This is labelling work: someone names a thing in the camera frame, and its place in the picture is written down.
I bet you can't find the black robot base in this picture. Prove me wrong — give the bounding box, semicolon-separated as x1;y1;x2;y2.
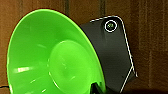
79;15;139;94

